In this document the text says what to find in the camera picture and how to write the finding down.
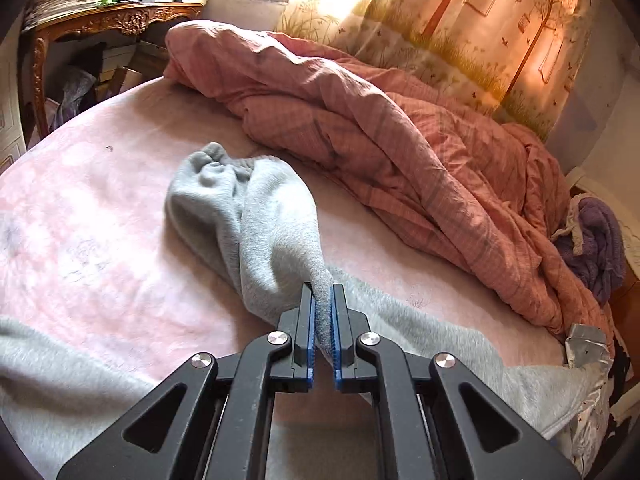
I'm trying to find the carved wooden table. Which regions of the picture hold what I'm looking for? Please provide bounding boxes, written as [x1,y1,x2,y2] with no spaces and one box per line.
[22,2,206,142]

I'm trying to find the tree print curtain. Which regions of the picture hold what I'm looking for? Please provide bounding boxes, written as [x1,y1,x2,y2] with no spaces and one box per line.
[274,0,608,143]

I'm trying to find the cardboard boxes under table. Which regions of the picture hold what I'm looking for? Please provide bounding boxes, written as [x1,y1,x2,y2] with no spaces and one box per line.
[96,42,172,97]

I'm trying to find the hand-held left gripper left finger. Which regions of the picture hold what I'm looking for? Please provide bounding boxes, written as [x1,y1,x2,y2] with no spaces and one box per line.
[56,282,317,480]

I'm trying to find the grey sweatshirt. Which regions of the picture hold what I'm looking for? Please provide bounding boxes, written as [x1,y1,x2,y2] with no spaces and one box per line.
[0,142,608,480]

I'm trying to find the purple blanket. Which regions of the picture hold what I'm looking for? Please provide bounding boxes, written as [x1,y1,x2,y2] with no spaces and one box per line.
[551,196,627,306]

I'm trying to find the pink bed sheet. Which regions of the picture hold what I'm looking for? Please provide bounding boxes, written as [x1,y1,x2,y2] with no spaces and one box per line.
[0,76,571,480]

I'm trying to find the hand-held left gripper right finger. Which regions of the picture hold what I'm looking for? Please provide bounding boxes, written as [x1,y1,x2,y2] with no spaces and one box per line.
[331,284,584,480]

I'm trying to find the white panelled cabinet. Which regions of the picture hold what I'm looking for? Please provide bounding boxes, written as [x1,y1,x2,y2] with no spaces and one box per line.
[0,35,29,172]

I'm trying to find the pink checked duvet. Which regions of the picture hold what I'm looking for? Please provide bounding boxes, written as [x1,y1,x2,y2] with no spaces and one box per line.
[164,20,615,342]

